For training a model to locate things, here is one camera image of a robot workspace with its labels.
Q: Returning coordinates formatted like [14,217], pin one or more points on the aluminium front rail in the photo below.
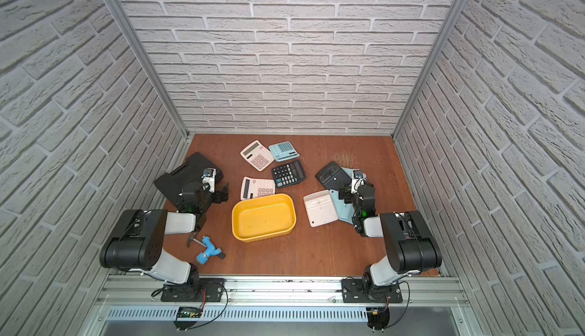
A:
[331,291]

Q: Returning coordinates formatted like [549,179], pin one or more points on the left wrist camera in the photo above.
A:
[209,179]

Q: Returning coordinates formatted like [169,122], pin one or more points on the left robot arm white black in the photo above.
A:
[136,243]

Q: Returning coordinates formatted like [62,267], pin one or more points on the black calculator face up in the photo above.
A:
[288,175]

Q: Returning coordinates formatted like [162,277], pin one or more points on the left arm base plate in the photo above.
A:
[208,289]

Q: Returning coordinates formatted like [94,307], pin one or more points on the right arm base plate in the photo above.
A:
[357,291]

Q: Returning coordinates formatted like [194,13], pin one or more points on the large black case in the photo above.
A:
[172,184]

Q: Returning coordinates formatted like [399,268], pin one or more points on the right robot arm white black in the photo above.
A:
[409,244]

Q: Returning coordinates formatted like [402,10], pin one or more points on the yellow plastic storage box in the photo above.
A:
[263,218]

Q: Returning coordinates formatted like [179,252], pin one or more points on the light blue calculator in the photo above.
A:
[343,205]

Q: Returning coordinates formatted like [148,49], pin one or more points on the black calculator face down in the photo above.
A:
[333,177]

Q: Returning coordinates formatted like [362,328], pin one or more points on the white calculator face down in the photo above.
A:
[320,208]

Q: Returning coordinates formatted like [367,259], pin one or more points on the pink calculator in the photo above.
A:
[257,155]
[255,187]

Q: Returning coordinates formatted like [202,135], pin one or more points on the left controller board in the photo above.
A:
[187,317]

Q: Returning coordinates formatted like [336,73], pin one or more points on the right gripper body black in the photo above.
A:
[351,199]

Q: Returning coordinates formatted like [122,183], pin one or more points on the small teal calculator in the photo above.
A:
[283,151]

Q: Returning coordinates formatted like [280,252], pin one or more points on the blue handled tool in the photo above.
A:
[210,250]

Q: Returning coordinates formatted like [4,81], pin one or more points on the right controller connector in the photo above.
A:
[378,318]

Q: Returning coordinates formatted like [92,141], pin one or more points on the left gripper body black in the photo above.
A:
[217,194]

